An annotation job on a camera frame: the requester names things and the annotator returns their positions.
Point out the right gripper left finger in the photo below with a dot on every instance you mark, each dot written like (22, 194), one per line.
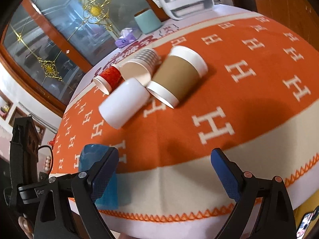
(54, 217)

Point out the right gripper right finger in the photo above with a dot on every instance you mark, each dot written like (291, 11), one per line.
(275, 218)

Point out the blue translucent plastic cup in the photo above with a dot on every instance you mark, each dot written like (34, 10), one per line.
(100, 162)

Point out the white paper cup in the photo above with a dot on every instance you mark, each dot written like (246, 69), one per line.
(123, 103)

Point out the red paper cup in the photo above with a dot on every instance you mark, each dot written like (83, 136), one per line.
(108, 80)

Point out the striped paper cup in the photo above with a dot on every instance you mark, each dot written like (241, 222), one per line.
(142, 66)

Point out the brown sleeve paper cup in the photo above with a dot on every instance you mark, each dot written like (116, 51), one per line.
(182, 69)

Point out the wooden glass sliding door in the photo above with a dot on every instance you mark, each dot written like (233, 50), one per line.
(48, 46)

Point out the orange H pattern blanket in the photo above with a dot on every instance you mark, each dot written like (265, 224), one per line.
(211, 104)

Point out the purple tissue box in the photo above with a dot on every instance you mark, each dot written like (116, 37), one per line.
(127, 36)

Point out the teal ceramic canister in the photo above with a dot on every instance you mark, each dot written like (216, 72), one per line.
(147, 21)

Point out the wooden cabinet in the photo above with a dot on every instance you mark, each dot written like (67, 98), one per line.
(298, 15)

